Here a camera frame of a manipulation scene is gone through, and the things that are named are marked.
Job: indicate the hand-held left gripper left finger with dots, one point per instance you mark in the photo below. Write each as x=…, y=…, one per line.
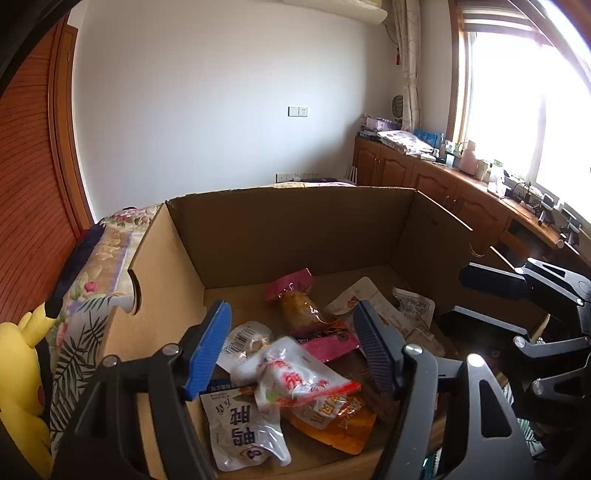
x=207, y=355

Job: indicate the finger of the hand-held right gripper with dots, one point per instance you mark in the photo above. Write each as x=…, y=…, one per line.
x=480, y=321
x=494, y=279

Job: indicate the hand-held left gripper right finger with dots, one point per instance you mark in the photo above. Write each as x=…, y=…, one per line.
x=374, y=350

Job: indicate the white brown-print snack packet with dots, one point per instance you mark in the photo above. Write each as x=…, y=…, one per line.
x=397, y=321

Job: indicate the white orange-print snack packet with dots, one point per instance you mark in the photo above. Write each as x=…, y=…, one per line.
x=355, y=295

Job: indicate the white grey-print snack packet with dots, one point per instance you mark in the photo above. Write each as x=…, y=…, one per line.
x=415, y=304

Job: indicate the orange snack packet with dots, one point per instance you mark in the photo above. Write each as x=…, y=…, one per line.
x=341, y=424

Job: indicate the white dark-lettered snack packet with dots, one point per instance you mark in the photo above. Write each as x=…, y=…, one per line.
x=240, y=429

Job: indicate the white red-print snack packet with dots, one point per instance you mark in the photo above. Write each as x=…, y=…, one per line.
x=286, y=374

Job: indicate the pink snack packet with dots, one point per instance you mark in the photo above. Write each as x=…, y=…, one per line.
x=300, y=309

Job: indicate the brown cardboard box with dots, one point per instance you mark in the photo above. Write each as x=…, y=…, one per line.
x=286, y=230

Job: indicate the clear bottle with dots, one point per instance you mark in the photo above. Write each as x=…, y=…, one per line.
x=497, y=177

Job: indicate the pink jug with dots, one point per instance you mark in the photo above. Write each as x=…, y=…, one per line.
x=468, y=157

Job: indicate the wooden cabinet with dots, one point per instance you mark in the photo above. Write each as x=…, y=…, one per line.
x=415, y=180

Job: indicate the blue boxes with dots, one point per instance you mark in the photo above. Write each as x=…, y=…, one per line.
x=429, y=136

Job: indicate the dark blue cloth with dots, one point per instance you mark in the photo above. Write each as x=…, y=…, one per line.
x=78, y=258

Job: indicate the folded floral cloth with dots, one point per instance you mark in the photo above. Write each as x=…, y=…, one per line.
x=406, y=141

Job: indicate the white router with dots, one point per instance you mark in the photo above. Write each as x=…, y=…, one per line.
x=352, y=173

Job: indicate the window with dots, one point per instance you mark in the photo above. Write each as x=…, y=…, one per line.
x=531, y=101

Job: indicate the yellow plush toy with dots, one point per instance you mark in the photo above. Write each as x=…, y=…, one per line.
x=23, y=392

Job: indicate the pink box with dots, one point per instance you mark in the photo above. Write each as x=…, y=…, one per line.
x=379, y=122

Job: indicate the small round fan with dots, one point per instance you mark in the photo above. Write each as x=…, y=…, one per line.
x=397, y=106

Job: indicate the patterned curtain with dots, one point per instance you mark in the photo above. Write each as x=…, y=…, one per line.
x=410, y=69

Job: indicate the red tassel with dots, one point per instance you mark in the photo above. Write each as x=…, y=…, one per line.
x=398, y=54

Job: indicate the wooden wardrobe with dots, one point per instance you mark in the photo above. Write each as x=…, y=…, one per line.
x=32, y=184

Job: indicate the white air conditioner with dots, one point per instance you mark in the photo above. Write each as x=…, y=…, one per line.
x=341, y=9

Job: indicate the small camera on stand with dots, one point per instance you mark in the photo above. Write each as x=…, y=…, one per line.
x=571, y=228
x=548, y=205

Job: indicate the white wall socket strip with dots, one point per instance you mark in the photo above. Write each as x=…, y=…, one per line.
x=287, y=176

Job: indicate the white wall switch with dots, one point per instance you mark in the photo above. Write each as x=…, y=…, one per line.
x=298, y=110

